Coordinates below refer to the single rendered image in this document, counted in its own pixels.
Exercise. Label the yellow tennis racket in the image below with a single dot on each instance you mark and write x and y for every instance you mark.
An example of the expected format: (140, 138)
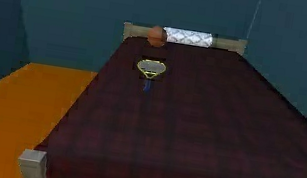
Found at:
(151, 68)

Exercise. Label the white patterned pillow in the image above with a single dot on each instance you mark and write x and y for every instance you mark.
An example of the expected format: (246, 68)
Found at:
(188, 37)

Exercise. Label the orange basketball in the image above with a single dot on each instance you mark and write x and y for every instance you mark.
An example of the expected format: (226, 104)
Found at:
(157, 36)

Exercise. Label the dark red bed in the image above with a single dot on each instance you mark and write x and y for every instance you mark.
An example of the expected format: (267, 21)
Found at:
(210, 125)

